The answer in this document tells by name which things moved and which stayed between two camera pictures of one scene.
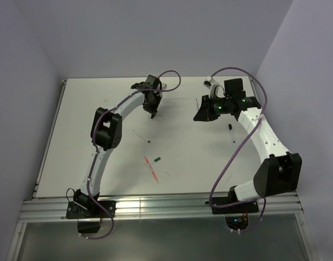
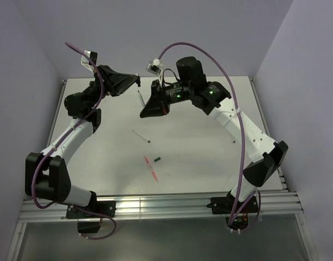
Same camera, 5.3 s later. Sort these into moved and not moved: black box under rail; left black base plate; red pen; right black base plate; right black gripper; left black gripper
Moved: left black gripper; right black gripper
Not moved: black box under rail; red pen; right black base plate; left black base plate
